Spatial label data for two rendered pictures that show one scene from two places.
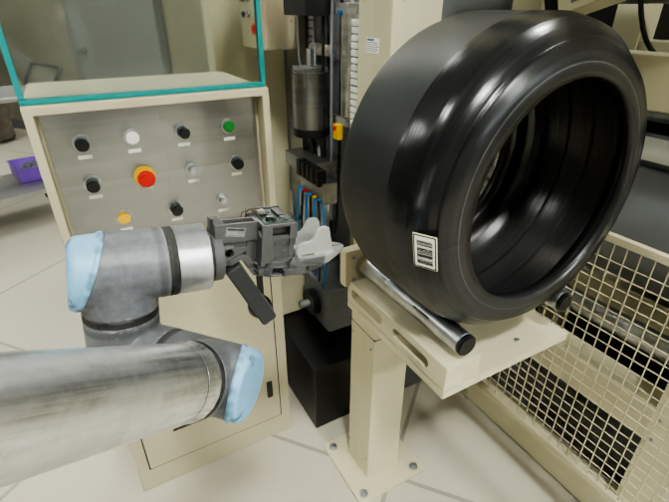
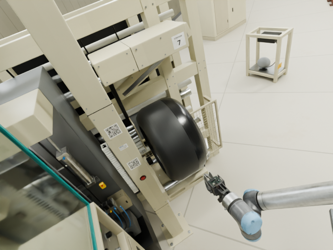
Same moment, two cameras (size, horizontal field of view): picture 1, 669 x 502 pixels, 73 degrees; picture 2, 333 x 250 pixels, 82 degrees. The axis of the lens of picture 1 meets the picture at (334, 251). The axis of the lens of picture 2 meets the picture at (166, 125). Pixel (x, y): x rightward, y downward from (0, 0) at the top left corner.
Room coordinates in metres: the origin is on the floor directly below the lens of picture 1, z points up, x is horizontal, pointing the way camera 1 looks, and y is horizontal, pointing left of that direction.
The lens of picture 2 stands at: (0.57, 0.64, 2.10)
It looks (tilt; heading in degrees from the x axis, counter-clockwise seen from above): 39 degrees down; 285
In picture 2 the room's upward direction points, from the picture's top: 20 degrees counter-clockwise
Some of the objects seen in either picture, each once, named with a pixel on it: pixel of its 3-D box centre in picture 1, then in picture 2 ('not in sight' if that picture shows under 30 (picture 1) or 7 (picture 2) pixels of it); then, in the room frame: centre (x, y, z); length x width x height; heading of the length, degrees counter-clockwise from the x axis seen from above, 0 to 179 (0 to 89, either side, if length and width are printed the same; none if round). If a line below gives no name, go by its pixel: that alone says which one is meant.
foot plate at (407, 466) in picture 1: (372, 456); (175, 228); (1.08, -0.14, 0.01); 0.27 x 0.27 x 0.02; 29
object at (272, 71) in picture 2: not in sight; (266, 54); (-0.67, -2.74, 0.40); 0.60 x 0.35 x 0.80; 129
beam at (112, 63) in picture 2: not in sight; (138, 50); (0.91, -0.60, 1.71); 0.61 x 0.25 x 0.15; 29
